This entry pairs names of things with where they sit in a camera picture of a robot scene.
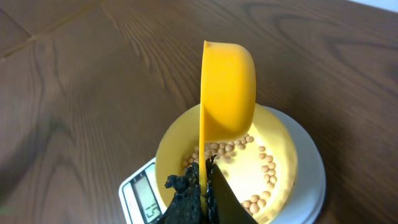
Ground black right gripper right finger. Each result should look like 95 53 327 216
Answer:
205 158 257 224

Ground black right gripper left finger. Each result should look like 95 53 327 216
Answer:
157 162 201 224

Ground yellow plastic measuring scoop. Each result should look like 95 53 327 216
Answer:
198 41 256 213

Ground white digital kitchen scale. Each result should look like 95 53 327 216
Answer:
118 106 326 223

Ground soybeans in bowl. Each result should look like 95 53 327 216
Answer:
182 133 278 215

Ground pale yellow plastic bowl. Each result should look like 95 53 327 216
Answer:
155 105 298 223

